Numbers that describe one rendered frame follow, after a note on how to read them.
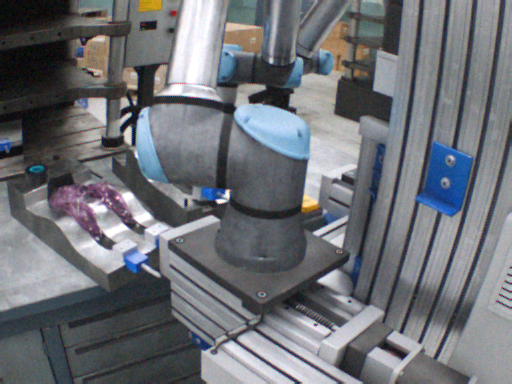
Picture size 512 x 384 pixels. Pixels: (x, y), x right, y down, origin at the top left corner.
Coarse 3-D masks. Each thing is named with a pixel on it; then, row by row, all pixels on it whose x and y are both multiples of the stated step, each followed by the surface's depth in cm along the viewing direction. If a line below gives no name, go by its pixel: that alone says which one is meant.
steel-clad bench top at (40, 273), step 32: (96, 160) 173; (320, 160) 191; (352, 160) 194; (0, 192) 143; (0, 224) 126; (0, 256) 112; (32, 256) 115; (0, 288) 100; (32, 288) 103; (64, 288) 105
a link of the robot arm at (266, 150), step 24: (240, 120) 74; (264, 120) 74; (288, 120) 76; (240, 144) 74; (264, 144) 73; (288, 144) 73; (240, 168) 75; (264, 168) 74; (288, 168) 75; (240, 192) 78; (264, 192) 76; (288, 192) 77
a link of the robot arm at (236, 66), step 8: (224, 56) 106; (232, 56) 107; (240, 56) 109; (248, 56) 109; (224, 64) 107; (232, 64) 107; (240, 64) 109; (248, 64) 109; (224, 72) 107; (232, 72) 108; (240, 72) 109; (248, 72) 109; (224, 80) 109; (232, 80) 111; (240, 80) 111; (248, 80) 111
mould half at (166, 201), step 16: (112, 160) 163; (128, 160) 152; (128, 176) 154; (144, 192) 146; (160, 192) 137; (176, 192) 137; (160, 208) 139; (176, 208) 131; (192, 208) 129; (224, 208) 135; (176, 224) 133
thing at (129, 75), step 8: (104, 48) 552; (104, 56) 556; (104, 64) 559; (104, 72) 563; (128, 72) 535; (160, 72) 503; (128, 80) 538; (136, 80) 529; (160, 80) 506; (128, 88) 528; (136, 88) 523; (160, 88) 510
